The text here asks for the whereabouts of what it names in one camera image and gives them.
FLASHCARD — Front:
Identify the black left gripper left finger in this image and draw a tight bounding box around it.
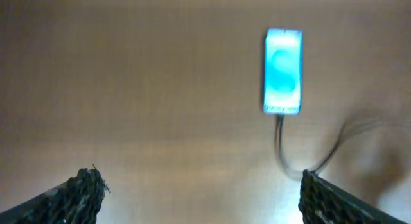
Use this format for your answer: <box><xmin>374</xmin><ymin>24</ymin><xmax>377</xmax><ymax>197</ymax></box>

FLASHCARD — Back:
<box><xmin>1</xmin><ymin>168</ymin><xmax>109</xmax><ymax>224</ymax></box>

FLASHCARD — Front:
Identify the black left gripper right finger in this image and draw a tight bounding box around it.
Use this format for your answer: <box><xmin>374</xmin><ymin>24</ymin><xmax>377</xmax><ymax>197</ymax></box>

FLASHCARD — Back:
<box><xmin>299</xmin><ymin>169</ymin><xmax>406</xmax><ymax>224</ymax></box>

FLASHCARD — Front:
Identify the black USB charging cable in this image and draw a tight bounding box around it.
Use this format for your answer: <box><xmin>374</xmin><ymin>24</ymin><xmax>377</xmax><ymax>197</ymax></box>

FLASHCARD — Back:
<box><xmin>273</xmin><ymin>114</ymin><xmax>411</xmax><ymax>182</ymax></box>

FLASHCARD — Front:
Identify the blue Galaxy smartphone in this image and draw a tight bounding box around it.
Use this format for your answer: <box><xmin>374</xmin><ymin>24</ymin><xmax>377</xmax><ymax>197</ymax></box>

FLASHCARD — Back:
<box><xmin>263</xmin><ymin>28</ymin><xmax>303</xmax><ymax>115</ymax></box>

